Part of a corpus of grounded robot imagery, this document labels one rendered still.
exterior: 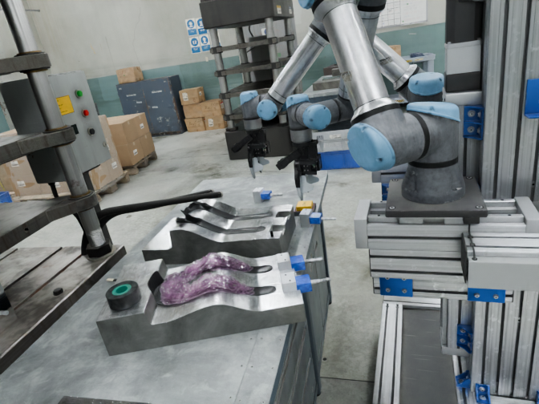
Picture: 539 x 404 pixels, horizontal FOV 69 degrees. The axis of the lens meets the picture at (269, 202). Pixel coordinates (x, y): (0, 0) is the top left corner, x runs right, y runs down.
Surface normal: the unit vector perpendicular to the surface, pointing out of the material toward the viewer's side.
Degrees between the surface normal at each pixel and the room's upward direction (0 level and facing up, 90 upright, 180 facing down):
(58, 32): 90
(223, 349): 0
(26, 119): 90
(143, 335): 90
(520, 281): 90
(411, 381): 0
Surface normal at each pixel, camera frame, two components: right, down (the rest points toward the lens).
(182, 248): -0.22, 0.40
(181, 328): 0.08, 0.36
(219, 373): -0.15, -0.92
